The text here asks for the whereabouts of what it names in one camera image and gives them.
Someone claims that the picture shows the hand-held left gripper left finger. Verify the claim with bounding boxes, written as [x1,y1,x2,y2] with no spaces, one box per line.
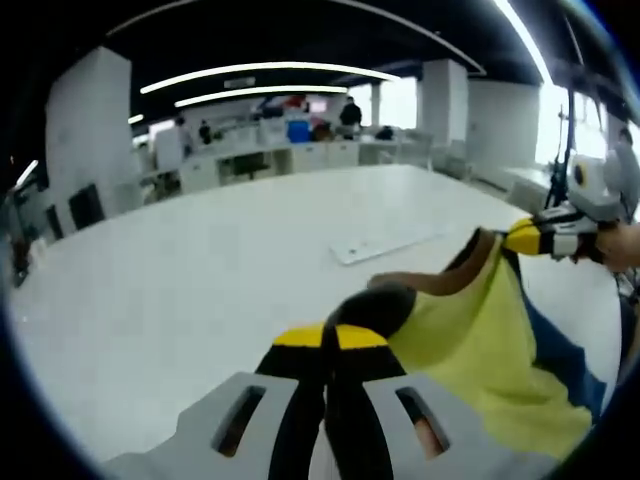
[104,323,332,480]

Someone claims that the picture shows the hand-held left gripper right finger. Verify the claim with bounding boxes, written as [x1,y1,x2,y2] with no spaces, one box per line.
[324,323,554,480]

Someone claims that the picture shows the yellow blue grey garment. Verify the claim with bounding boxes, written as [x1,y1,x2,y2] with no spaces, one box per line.
[324,227,609,461]

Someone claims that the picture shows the person's right hand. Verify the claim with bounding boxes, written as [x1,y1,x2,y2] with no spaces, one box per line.
[574,219,640,274]

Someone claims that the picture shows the black tripod stand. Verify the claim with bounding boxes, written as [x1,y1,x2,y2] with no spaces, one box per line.
[544,84,577,211]

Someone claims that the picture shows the wide ceiling light strip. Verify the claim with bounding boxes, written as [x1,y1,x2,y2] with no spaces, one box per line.
[492,0,556,86]

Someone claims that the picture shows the white cabinet row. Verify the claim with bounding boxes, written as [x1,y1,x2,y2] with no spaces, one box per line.
[144,137,401,196]

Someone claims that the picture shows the black office chair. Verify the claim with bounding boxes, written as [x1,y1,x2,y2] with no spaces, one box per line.
[234,153,271,177]

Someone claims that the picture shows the blue crate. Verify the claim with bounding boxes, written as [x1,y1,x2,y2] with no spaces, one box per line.
[286,119,312,145]

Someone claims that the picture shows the black boxy case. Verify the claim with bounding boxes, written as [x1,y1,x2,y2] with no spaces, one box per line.
[67,183,106,231]

